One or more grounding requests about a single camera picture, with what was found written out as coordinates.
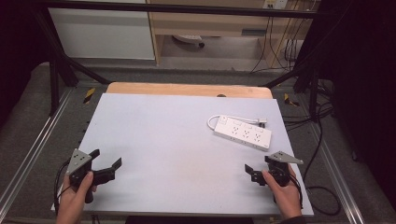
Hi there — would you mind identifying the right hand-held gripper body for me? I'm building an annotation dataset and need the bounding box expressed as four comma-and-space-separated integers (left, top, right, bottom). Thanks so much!
251, 150, 304, 188

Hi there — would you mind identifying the yellow clamp right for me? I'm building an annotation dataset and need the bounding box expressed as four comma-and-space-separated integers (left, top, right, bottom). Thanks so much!
283, 92, 301, 107

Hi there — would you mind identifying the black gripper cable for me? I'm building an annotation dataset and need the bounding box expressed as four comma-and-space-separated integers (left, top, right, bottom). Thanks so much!
289, 173, 304, 210
53, 158, 72, 208

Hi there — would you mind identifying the white wall socket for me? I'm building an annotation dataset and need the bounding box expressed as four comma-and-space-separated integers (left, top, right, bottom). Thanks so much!
262, 0, 290, 10

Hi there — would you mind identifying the white cabinet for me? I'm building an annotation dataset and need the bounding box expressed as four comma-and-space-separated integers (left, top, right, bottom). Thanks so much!
48, 7, 156, 61

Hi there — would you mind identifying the person's right hand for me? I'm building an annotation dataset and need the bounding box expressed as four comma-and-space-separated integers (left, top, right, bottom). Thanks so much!
262, 164, 304, 220

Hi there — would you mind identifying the long black floor cable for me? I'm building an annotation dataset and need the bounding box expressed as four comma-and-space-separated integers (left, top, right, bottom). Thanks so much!
302, 119, 342, 217

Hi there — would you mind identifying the bundle of hanging black cables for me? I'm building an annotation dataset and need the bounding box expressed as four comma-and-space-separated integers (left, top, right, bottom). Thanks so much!
249, 15, 310, 75

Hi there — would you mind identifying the aluminium rail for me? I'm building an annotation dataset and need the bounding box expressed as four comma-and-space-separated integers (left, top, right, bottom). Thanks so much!
0, 88, 75, 216
310, 119, 366, 224

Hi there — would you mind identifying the white power cable with plug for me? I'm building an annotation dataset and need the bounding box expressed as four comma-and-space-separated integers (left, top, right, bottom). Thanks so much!
206, 114, 269, 130

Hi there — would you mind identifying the person's left hand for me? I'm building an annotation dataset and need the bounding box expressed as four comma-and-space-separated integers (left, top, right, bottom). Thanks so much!
55, 170, 98, 224

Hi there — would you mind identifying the black curtain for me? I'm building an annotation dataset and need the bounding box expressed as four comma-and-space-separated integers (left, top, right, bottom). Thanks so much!
311, 0, 396, 213
0, 0, 52, 125

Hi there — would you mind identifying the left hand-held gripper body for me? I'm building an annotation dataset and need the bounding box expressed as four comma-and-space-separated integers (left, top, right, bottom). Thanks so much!
65, 148, 117, 204

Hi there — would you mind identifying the white power strip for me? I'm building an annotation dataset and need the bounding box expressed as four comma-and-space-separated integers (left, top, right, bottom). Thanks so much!
213, 115, 273, 152

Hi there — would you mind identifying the black metal frame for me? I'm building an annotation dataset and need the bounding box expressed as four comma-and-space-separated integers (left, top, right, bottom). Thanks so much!
31, 0, 331, 118

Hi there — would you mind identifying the office chair base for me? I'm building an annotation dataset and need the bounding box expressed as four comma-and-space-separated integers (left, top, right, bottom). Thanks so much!
172, 34, 206, 49

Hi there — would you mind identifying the light wooden desk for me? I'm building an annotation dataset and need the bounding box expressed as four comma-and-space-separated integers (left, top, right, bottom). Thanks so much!
146, 0, 319, 68

